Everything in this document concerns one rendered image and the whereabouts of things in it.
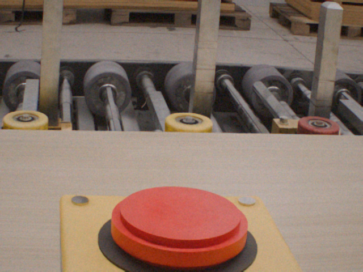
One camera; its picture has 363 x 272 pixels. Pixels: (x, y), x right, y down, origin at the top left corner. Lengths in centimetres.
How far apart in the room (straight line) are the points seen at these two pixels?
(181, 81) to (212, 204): 152
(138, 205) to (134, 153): 92
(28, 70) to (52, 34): 43
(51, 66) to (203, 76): 28
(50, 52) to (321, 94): 52
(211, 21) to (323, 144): 30
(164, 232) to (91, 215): 4
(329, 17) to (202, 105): 30
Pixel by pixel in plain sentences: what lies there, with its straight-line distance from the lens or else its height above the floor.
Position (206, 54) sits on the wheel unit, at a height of 100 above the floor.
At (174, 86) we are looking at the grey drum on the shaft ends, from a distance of 174.
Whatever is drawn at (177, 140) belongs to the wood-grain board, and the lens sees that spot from 119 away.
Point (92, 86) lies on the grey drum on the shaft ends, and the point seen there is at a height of 82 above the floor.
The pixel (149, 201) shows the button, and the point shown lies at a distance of 22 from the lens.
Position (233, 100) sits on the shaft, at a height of 81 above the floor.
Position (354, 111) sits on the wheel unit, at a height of 82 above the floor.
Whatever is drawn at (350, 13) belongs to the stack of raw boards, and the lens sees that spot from 666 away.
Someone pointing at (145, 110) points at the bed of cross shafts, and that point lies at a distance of 190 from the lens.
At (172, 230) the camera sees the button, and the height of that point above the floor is 123.
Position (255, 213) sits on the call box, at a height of 122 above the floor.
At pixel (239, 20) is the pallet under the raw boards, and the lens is 635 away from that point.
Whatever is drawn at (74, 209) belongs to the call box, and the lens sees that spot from 24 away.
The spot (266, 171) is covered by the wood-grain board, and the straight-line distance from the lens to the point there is 111.
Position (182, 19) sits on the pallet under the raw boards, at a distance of 624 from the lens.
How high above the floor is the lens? 133
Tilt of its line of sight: 21 degrees down
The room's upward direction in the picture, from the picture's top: 5 degrees clockwise
